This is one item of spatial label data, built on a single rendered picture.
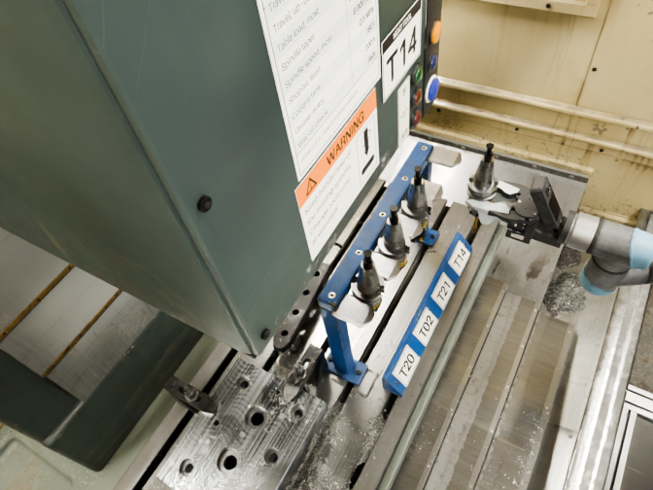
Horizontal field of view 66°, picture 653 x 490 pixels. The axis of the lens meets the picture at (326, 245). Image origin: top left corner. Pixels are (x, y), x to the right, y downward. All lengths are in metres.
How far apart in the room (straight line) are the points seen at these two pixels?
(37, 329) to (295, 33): 0.93
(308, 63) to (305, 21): 0.03
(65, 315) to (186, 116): 0.94
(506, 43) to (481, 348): 0.81
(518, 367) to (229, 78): 1.23
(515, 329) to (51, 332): 1.15
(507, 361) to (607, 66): 0.78
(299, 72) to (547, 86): 1.19
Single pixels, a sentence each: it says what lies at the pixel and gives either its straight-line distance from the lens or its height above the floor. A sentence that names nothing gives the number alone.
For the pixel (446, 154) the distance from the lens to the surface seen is 1.18.
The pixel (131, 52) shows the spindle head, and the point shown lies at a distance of 0.28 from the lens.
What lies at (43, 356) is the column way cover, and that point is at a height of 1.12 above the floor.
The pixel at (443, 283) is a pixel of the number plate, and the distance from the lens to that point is 1.28.
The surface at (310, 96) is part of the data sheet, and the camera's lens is 0.42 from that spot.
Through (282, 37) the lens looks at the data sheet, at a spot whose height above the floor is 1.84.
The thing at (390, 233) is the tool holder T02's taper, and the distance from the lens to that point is 0.96.
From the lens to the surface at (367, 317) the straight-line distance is 0.92.
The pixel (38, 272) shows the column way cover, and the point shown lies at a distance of 1.12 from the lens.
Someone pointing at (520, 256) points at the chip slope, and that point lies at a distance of 1.62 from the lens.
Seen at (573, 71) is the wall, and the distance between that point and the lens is 1.49.
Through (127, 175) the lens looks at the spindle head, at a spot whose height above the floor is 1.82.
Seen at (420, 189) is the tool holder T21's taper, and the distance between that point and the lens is 1.01.
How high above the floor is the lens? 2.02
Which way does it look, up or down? 52 degrees down
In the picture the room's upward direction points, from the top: 11 degrees counter-clockwise
